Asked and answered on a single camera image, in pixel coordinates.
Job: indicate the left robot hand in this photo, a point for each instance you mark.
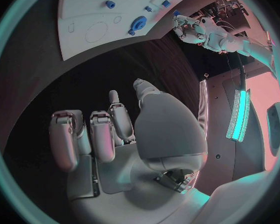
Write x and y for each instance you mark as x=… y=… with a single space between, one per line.
x=189 y=35

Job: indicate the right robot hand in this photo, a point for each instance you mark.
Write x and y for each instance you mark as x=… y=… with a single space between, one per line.
x=168 y=127

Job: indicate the blue short cylinder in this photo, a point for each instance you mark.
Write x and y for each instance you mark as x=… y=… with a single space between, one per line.
x=176 y=13

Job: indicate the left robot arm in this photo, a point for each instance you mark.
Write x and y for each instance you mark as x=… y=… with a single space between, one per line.
x=249 y=50

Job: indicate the white task board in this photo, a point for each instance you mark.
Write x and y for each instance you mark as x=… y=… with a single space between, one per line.
x=88 y=9

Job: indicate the blue block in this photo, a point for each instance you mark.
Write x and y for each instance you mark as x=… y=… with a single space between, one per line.
x=166 y=3

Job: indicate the small blue peg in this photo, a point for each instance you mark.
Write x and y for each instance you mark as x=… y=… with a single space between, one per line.
x=148 y=8

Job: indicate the cluttered workshop desk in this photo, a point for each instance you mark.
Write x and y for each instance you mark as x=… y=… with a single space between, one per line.
x=231 y=5

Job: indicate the blue gear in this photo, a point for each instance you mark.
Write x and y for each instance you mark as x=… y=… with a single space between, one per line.
x=139 y=22

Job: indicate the glowing light bar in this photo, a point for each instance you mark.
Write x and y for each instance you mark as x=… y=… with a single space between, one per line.
x=240 y=115

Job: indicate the blue plug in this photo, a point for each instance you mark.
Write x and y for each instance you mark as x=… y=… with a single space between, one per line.
x=110 y=4

